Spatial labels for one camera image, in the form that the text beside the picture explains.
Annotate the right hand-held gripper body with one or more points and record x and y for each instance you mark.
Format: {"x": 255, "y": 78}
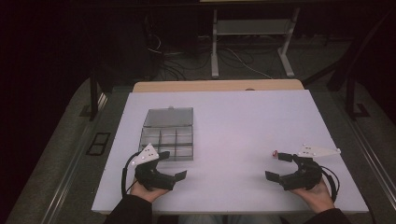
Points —
{"x": 306, "y": 177}

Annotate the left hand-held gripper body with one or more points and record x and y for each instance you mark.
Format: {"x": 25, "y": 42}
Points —
{"x": 152, "y": 179}

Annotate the small red object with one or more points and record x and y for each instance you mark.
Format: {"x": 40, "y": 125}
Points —
{"x": 275, "y": 153}

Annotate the clear plastic compartment box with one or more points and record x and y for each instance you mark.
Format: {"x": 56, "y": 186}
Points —
{"x": 169, "y": 137}

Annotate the person's left hand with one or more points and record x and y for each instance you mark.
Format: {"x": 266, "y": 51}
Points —
{"x": 146, "y": 194}

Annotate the person's right hand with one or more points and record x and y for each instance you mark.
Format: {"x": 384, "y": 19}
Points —
{"x": 317, "y": 197}

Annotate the wooden table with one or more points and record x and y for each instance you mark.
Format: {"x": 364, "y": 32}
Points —
{"x": 218, "y": 86}

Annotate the black metal stand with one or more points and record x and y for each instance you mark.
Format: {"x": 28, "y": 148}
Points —
{"x": 93, "y": 96}
{"x": 350, "y": 96}

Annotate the white metal stand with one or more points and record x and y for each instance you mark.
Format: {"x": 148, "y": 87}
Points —
{"x": 252, "y": 27}

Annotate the black floor frame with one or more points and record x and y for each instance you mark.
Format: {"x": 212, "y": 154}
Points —
{"x": 98, "y": 143}

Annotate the metal floor rail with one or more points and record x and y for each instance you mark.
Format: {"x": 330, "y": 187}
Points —
{"x": 373, "y": 155}
{"x": 73, "y": 161}

